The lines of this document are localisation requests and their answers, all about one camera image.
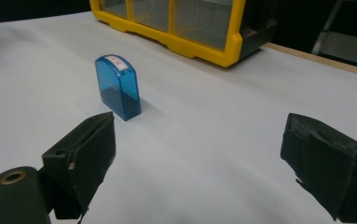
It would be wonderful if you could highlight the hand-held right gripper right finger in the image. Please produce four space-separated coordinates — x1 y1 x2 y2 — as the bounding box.
280 112 357 224

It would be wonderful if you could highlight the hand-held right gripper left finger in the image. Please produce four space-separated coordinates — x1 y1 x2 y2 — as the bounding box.
41 111 117 220

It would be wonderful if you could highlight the blue transparent plastic case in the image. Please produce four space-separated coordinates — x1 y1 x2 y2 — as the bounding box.
94 54 142 122

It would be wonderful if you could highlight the yellow drawer organizer cabinet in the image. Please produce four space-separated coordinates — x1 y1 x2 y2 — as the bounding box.
89 0 281 68

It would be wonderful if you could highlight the grey metal stand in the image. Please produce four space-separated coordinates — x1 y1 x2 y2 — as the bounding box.
310 0 357 70

